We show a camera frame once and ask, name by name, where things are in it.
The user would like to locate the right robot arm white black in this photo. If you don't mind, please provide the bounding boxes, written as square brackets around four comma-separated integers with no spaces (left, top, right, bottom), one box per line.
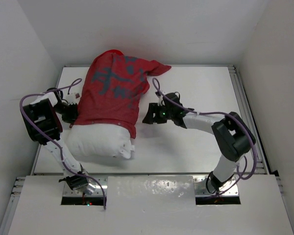
[142,91,256,194]

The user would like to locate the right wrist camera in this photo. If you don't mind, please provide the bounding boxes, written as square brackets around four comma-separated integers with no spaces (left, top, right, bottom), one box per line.
[157,92,181,106]

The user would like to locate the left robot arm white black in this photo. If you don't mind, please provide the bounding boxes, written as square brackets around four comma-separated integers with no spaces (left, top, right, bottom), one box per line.
[20,89,95,194]

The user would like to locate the red patterned pillowcase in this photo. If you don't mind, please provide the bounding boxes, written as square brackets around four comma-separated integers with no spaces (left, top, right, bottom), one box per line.
[74,49,171,139]

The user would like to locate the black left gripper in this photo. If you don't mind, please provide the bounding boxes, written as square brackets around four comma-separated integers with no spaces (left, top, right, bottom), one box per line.
[54,103,80,126]

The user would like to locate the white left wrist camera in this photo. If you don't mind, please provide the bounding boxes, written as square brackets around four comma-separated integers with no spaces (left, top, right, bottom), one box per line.
[65,93,80,104]

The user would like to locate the aluminium table frame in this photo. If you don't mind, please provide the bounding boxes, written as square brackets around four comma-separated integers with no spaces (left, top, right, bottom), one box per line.
[4,64,284,235]

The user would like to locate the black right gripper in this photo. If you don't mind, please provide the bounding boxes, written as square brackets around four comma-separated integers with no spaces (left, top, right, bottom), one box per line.
[143,103,173,125]

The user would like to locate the white front foam board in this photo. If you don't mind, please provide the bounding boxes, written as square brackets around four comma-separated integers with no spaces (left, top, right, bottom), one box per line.
[9,175,293,235]

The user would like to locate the white pillow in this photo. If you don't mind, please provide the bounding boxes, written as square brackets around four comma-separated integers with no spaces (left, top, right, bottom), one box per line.
[66,124,135,159]

